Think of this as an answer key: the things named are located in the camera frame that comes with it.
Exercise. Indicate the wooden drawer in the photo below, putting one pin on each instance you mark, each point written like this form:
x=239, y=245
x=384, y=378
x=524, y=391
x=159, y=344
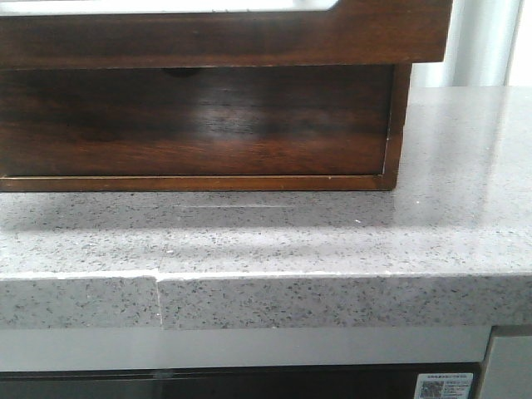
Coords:
x=199, y=124
x=350, y=33

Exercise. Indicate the dark wooden drawer cabinet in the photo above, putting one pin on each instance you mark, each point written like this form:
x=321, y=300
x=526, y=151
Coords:
x=397, y=124

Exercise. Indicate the white QR code sticker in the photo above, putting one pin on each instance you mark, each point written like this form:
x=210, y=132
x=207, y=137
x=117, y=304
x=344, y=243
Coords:
x=443, y=385

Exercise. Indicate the grey curtain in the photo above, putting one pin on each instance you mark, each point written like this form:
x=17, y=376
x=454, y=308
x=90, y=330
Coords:
x=488, y=45

